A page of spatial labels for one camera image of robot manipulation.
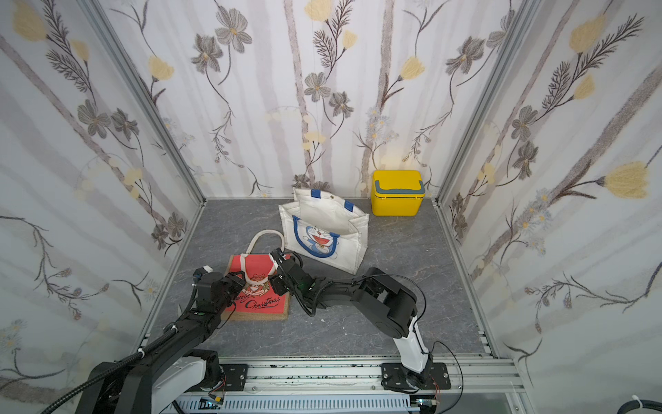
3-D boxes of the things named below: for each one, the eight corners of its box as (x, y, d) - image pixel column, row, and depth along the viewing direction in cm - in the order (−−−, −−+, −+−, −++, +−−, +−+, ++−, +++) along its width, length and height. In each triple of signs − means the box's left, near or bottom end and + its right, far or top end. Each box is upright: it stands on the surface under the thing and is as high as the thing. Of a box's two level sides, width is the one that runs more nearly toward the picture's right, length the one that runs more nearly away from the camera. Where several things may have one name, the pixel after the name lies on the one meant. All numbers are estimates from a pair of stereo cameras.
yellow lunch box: (372, 218, 116) (376, 194, 104) (369, 192, 127) (372, 168, 115) (418, 218, 116) (427, 195, 104) (411, 193, 127) (419, 168, 115)
